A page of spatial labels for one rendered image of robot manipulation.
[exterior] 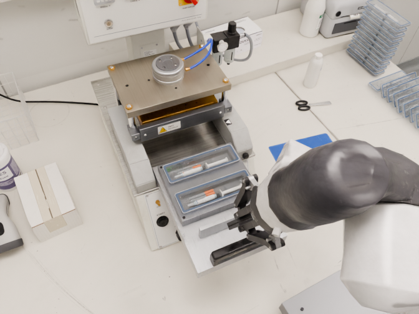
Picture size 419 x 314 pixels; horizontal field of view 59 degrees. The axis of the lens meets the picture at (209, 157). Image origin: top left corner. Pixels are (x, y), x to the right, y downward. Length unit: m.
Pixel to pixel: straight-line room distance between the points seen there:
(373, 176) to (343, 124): 1.05
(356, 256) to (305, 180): 0.11
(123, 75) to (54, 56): 0.58
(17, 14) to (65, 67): 0.26
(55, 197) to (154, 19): 0.55
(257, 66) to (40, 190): 0.91
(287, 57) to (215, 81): 0.69
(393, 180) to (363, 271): 0.10
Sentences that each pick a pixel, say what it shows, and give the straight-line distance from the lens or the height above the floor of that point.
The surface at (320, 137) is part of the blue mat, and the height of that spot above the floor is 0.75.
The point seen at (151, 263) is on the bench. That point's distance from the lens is 1.06.
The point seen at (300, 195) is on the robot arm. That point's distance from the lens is 0.41.
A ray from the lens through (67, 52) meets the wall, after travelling 1.52.
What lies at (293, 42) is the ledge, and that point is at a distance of 1.68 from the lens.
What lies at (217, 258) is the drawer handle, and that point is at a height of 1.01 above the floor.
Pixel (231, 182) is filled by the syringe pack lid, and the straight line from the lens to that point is 0.88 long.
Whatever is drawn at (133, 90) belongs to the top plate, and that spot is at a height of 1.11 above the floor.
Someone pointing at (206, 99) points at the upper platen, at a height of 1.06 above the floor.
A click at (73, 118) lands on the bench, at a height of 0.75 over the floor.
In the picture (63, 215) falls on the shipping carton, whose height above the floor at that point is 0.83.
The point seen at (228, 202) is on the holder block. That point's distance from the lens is 0.86.
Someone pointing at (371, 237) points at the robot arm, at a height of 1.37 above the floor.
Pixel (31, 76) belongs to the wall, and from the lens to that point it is 1.56.
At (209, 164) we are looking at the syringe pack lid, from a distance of 0.91.
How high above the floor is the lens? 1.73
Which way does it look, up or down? 53 degrees down
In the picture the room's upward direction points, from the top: 4 degrees clockwise
